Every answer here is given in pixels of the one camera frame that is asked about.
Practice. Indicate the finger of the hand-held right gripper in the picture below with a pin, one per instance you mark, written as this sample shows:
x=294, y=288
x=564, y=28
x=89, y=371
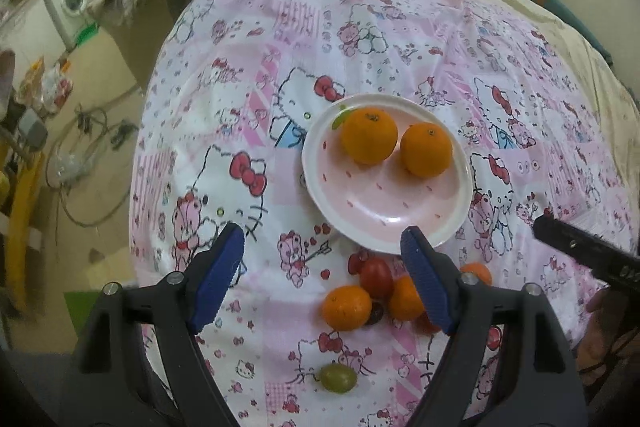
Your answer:
x=585, y=247

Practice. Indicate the small red cherry tomato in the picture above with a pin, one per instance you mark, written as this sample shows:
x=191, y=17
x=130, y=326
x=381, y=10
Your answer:
x=425, y=323

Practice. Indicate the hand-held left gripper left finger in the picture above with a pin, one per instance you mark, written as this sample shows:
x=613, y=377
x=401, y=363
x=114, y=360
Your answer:
x=220, y=272

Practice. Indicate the large red cherry tomato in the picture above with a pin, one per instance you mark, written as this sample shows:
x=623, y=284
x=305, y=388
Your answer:
x=376, y=276

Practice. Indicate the large orange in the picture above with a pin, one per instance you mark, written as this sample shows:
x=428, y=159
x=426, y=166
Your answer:
x=369, y=134
x=426, y=150

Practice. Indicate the green grape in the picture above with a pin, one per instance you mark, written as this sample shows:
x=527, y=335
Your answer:
x=338, y=377

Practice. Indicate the plastic bags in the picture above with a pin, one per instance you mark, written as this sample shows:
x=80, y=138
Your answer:
x=47, y=82

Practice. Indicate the person's right hand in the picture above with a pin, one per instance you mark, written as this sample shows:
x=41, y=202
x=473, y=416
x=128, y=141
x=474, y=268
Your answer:
x=600, y=332

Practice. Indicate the yellow wooden rack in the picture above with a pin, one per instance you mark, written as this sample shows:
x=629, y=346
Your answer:
x=22, y=217

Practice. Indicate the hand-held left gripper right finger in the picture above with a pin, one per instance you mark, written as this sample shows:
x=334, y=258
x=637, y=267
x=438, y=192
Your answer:
x=425, y=272

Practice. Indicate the small tangerine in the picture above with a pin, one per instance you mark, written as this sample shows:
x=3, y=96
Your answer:
x=478, y=272
x=346, y=308
x=404, y=299

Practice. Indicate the pink cartoon printed blanket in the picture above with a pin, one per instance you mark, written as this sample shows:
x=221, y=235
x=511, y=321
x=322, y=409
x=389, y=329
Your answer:
x=250, y=107

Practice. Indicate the pink ceramic plate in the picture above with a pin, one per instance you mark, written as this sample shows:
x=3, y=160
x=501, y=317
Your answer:
x=350, y=207

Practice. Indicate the green floor mat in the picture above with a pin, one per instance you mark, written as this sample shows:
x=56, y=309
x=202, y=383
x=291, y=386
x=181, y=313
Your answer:
x=80, y=314

